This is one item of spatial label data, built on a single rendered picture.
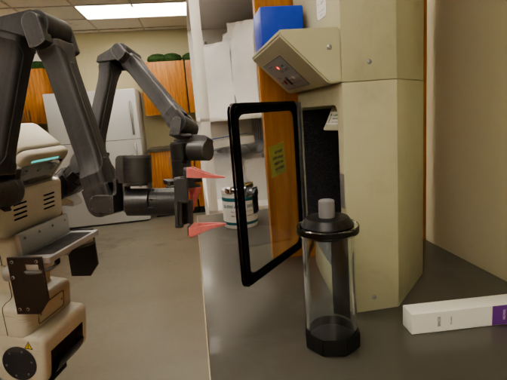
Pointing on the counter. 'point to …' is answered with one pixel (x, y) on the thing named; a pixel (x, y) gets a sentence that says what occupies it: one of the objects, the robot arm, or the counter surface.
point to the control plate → (285, 73)
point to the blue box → (275, 22)
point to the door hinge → (301, 159)
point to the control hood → (305, 55)
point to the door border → (239, 183)
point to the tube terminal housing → (378, 138)
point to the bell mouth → (332, 120)
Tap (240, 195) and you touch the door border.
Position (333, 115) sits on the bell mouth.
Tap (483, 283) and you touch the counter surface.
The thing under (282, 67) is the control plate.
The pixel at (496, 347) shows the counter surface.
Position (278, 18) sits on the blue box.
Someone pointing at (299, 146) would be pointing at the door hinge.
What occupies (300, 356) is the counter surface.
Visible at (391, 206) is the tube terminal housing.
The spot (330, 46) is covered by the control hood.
